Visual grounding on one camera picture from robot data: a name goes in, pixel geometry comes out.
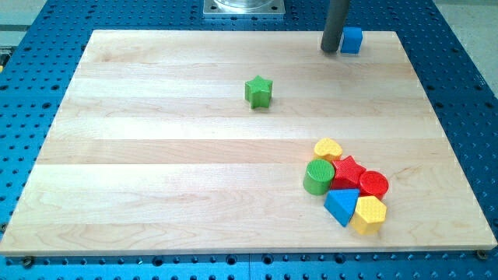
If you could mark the blue perforated metal table plate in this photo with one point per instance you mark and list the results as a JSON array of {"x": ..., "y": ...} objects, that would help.
[{"x": 39, "y": 71}]

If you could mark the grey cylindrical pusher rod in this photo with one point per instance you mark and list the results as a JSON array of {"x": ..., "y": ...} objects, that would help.
[{"x": 336, "y": 17}]

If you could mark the yellow hexagon block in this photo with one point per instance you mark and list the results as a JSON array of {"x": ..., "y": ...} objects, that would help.
[{"x": 369, "y": 215}]

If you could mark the blue cube block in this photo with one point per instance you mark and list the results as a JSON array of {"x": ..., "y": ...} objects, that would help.
[{"x": 352, "y": 38}]

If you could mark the red star block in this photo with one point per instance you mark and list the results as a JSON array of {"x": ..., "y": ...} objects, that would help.
[{"x": 347, "y": 173}]

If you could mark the green cylinder block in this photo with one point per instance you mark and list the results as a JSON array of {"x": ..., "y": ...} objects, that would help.
[{"x": 318, "y": 177}]

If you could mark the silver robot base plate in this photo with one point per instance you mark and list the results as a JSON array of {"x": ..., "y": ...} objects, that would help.
[{"x": 243, "y": 7}]

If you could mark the red cylinder block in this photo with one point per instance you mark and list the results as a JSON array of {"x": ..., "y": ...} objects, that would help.
[{"x": 373, "y": 183}]

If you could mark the yellow heart block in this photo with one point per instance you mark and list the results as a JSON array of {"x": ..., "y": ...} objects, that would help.
[{"x": 328, "y": 149}]

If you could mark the light wooden board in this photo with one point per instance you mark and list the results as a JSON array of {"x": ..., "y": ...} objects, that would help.
[{"x": 155, "y": 151}]

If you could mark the blue triangle block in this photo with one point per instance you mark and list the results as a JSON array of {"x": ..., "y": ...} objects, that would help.
[{"x": 341, "y": 204}]

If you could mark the green star block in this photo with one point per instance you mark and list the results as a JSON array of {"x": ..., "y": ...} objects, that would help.
[{"x": 258, "y": 92}]

